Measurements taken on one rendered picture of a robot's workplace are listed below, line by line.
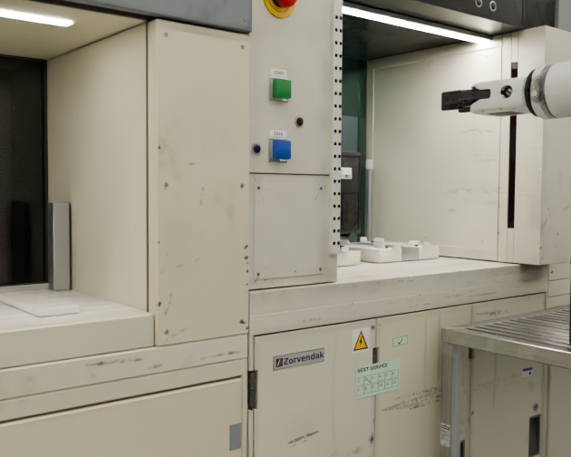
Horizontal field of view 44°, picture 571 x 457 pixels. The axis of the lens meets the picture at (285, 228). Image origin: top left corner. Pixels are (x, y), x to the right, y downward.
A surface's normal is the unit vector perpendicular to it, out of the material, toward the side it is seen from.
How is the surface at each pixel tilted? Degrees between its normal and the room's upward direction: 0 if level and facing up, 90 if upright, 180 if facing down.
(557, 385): 90
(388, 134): 90
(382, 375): 90
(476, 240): 90
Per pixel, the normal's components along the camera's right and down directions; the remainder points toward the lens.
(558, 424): 0.62, 0.04
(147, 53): -0.78, 0.03
